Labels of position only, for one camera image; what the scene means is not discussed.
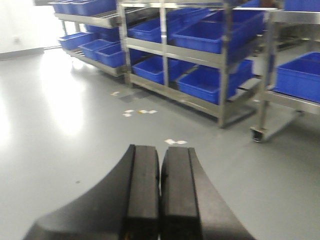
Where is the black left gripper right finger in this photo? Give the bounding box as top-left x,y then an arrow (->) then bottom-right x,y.
160,147 -> 254,240

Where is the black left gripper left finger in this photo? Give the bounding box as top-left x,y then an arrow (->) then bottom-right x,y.
24,144 -> 160,240

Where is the middle steel shelf rack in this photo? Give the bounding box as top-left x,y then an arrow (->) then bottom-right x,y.
117,0 -> 269,127

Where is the steel shelf rack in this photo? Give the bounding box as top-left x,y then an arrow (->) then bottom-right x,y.
54,11 -> 126,78
117,0 -> 269,127

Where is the left steel shelf rack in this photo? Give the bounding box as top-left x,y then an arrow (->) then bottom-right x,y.
54,11 -> 126,78

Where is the right wheeled steel rack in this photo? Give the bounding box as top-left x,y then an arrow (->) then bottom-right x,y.
250,10 -> 320,143

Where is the blue crate lower right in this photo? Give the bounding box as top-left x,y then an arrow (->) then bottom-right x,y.
178,59 -> 254,105

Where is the blue crate lower left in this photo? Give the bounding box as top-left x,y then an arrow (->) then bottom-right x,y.
131,55 -> 198,85

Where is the blue crate on cart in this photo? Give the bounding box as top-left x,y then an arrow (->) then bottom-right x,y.
273,51 -> 320,103

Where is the blue crate upper right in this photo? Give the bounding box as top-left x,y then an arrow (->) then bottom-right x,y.
172,9 -> 265,54

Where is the blue crate upper left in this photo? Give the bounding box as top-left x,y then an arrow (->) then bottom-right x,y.
127,8 -> 211,43

